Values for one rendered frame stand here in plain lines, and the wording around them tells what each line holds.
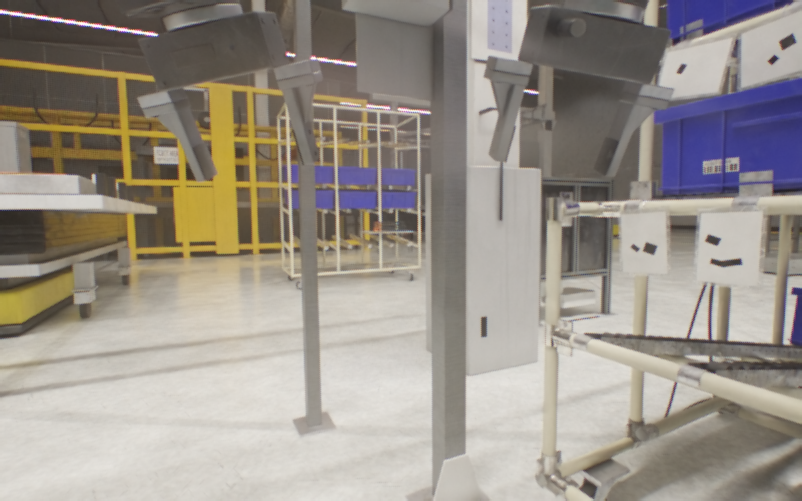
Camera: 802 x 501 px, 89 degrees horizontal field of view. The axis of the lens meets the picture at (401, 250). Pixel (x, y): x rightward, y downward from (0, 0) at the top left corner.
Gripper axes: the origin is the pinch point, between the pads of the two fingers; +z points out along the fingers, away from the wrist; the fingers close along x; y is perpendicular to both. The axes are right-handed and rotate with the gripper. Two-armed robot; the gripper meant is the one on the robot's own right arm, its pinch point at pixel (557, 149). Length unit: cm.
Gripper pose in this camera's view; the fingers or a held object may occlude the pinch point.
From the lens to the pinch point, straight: 51.1
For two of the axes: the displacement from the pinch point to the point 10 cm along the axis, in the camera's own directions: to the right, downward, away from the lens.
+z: -1.5, 8.8, 4.6
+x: 9.8, 0.9, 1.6
